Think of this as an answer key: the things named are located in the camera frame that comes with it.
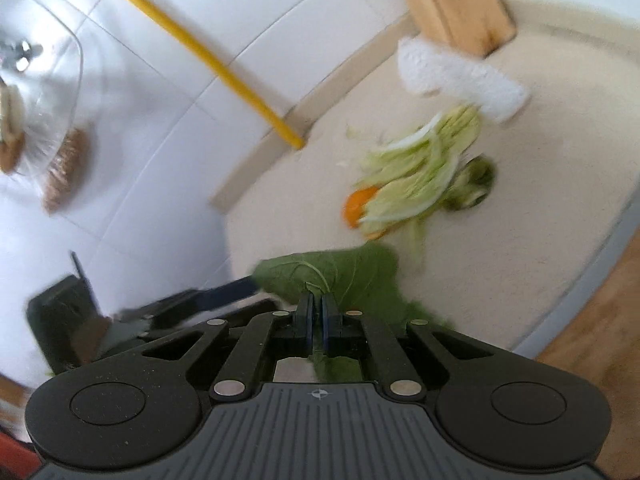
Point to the brown bristle brush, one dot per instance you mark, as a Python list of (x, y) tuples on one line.
[(65, 175)]

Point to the yellow pipe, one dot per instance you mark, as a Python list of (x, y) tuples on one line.
[(200, 52)]

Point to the wooden knife block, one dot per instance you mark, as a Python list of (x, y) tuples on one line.
[(450, 15)]

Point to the wooden brush blue label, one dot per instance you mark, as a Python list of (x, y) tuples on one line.
[(11, 155)]

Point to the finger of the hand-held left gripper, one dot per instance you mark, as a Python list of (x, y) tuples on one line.
[(230, 290)]

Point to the large green leaf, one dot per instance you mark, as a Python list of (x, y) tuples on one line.
[(360, 275)]

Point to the white paper towel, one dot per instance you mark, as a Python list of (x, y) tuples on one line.
[(460, 80)]

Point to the metal angle valve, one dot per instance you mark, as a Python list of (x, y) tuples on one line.
[(22, 57)]

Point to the dark green vegetable scrap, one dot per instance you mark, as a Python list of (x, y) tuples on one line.
[(475, 182)]

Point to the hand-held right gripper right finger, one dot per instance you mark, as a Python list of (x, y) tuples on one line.
[(330, 322)]

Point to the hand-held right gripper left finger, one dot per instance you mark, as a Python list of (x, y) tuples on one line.
[(306, 322)]

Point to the orange carrot piece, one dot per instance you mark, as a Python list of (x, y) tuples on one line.
[(357, 207)]

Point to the clear plastic cover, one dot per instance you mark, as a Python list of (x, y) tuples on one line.
[(55, 75)]

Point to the shredded cabbage scraps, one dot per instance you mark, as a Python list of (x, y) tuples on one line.
[(415, 175)]

